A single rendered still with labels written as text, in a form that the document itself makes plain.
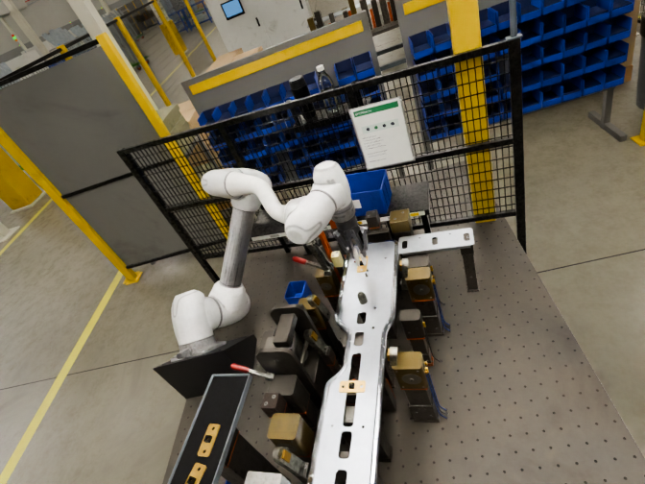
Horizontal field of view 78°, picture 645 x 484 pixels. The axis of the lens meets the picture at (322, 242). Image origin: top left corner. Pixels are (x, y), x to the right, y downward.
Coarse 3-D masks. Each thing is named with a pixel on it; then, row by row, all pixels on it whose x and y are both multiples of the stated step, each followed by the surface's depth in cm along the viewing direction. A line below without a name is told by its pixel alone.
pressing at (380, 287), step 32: (384, 256) 161; (352, 288) 154; (384, 288) 148; (352, 320) 142; (384, 320) 137; (352, 352) 132; (384, 352) 128; (320, 416) 119; (320, 448) 112; (352, 448) 109; (320, 480) 106; (352, 480) 103
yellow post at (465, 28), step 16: (448, 0) 138; (464, 0) 137; (448, 16) 142; (464, 16) 141; (464, 32) 144; (480, 32) 144; (464, 48) 147; (464, 64) 151; (480, 64) 150; (464, 80) 155; (480, 96) 158; (464, 112) 164; (480, 112) 162; (464, 128) 168; (480, 160) 177; (480, 176) 182; (480, 192) 188
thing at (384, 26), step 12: (348, 0) 526; (360, 0) 524; (372, 0) 524; (384, 0) 525; (336, 12) 562; (348, 12) 537; (372, 12) 537; (384, 12) 534; (312, 24) 541; (372, 24) 566; (384, 24) 543; (396, 24) 524; (396, 48) 616; (396, 60) 559
